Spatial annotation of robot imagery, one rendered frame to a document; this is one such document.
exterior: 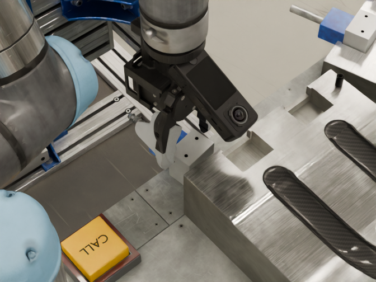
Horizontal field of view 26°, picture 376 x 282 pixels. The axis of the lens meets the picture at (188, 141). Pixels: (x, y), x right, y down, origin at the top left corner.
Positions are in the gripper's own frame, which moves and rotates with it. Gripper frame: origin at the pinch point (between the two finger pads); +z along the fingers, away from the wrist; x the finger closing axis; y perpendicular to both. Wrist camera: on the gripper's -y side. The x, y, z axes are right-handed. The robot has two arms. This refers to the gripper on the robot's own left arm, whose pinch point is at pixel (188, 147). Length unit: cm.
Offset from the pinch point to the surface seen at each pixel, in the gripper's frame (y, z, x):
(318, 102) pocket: -9.4, -2.6, -15.4
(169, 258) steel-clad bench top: -7.3, 4.6, 12.0
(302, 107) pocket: -7.9, -1.7, -14.1
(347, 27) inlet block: -4.3, -2.3, -29.6
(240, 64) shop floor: 48, 85, -78
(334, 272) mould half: -25.5, -4.0, 4.4
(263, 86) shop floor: 38, 85, -75
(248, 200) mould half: -12.5, -4.4, 3.5
